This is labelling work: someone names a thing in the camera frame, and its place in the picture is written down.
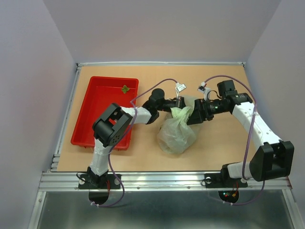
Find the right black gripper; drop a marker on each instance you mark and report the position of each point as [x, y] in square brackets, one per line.
[197, 116]

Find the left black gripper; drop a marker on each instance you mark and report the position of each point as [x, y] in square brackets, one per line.
[179, 103]

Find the pale green plastic bag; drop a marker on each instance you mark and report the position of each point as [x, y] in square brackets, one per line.
[175, 135]

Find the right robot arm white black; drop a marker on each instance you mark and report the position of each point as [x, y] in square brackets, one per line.
[273, 157]

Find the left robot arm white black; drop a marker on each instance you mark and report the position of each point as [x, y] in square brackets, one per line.
[115, 123]

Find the small green fake leaf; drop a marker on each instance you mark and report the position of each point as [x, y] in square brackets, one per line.
[125, 89]

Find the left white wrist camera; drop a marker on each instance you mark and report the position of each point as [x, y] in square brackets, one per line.
[179, 88]

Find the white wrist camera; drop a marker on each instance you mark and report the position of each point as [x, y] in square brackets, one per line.
[205, 90]
[179, 88]

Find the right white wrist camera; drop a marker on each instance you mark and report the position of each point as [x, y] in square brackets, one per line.
[205, 90]

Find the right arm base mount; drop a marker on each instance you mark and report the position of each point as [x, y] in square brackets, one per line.
[216, 180]

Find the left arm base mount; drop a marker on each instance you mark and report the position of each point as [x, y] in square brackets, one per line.
[107, 182]

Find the aluminium rail frame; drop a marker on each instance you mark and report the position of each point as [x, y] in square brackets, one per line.
[156, 199]

